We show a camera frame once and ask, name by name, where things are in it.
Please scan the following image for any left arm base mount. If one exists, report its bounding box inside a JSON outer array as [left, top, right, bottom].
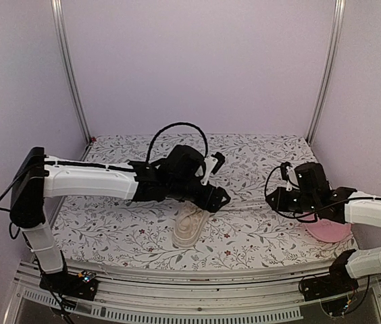
[[39, 271, 99, 301]]

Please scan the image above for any floral patterned table mat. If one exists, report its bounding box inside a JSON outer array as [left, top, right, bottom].
[[52, 134, 356, 271]]

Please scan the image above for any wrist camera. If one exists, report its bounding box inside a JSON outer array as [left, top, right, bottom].
[[280, 162, 295, 192], [201, 152, 226, 186]]

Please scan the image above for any right aluminium frame post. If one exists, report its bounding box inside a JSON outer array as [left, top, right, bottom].
[[305, 0, 346, 146]]

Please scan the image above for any aluminium front rail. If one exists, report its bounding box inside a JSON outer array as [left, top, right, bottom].
[[3, 259, 381, 324]]

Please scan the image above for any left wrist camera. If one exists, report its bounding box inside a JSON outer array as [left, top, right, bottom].
[[201, 152, 226, 186]]

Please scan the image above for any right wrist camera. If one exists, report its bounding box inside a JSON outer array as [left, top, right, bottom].
[[280, 162, 295, 192]]

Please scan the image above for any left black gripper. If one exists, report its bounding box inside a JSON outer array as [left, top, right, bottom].
[[168, 178, 231, 213]]

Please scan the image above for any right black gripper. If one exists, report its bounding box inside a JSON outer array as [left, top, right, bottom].
[[266, 186, 318, 213]]

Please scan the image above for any aluminium frame post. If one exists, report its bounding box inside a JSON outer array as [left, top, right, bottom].
[[51, 0, 92, 145], [305, 0, 346, 146]]

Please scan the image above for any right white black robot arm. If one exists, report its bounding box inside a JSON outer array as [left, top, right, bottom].
[[264, 162, 381, 294]]

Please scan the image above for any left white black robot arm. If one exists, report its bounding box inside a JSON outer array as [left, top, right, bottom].
[[4, 145, 230, 293]]

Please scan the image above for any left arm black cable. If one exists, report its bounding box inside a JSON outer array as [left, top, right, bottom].
[[145, 121, 209, 166]]

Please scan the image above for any pink round plate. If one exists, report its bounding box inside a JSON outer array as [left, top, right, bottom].
[[305, 219, 351, 243]]

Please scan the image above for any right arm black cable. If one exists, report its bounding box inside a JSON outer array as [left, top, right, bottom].
[[264, 165, 320, 223]]

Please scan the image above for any cream white sneaker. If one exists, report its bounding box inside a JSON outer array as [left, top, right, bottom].
[[172, 202, 211, 248]]

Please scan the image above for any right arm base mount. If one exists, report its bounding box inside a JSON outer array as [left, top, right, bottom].
[[298, 268, 359, 301]]

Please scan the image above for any left aluminium frame post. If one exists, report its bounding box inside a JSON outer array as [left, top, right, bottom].
[[51, 0, 92, 145]]

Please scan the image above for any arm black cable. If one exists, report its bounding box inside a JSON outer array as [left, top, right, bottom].
[[264, 165, 320, 223], [145, 121, 209, 166]]

